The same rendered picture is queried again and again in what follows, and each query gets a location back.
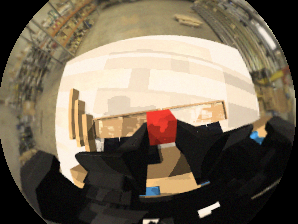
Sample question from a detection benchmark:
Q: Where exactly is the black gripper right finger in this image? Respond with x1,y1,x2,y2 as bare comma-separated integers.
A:
176,119,254,185

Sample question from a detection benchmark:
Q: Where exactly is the small red block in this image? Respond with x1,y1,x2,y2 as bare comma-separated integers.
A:
146,109,177,145

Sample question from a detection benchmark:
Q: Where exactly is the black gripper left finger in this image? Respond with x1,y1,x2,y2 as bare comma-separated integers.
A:
74,123,150,196

